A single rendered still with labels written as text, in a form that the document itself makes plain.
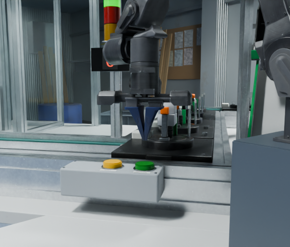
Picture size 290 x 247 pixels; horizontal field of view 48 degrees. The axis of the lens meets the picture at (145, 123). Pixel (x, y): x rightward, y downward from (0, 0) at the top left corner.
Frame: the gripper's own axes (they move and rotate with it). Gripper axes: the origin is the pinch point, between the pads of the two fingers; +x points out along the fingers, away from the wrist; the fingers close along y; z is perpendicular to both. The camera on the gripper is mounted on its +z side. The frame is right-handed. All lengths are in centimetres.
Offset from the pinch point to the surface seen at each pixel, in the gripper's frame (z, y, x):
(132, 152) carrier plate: 9.9, 5.2, 8.3
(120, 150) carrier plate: 11.2, 8.5, 8.2
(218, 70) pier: 468, -23, -29
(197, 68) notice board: 520, 12, -34
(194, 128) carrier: 42.8, -8.0, 6.5
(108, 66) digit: 30.7, 17.2, -13.2
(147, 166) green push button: -1.9, -0.8, 8.5
